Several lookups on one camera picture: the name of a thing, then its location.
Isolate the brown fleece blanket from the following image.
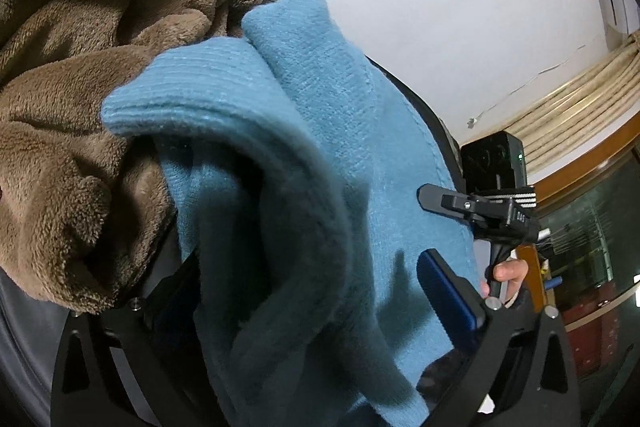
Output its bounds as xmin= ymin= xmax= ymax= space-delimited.
xmin=0 ymin=0 xmax=265 ymax=314

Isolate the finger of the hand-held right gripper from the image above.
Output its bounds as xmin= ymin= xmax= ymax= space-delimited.
xmin=417 ymin=184 xmax=508 ymax=223

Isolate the wooden window frame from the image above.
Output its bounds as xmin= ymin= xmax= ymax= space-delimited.
xmin=515 ymin=112 xmax=640 ymax=313

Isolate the glass window pane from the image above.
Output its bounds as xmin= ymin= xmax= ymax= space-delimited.
xmin=537 ymin=152 xmax=640 ymax=378

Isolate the blue knit sweater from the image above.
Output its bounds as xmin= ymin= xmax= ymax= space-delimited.
xmin=101 ymin=0 xmax=481 ymax=427

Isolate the black bed sheet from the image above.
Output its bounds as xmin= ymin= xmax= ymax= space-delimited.
xmin=0 ymin=0 xmax=481 ymax=427

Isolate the white wall cable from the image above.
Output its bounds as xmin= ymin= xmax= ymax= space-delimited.
xmin=470 ymin=34 xmax=608 ymax=122

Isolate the person's right hand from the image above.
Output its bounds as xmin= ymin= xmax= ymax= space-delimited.
xmin=493 ymin=259 xmax=530 ymax=307

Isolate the beige curtain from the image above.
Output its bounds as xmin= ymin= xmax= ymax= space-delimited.
xmin=492 ymin=29 xmax=640 ymax=180

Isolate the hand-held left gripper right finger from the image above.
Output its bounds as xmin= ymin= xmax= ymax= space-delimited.
xmin=416 ymin=248 xmax=583 ymax=427

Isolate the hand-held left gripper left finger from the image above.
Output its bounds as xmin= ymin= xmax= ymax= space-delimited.
xmin=50 ymin=252 xmax=216 ymax=427

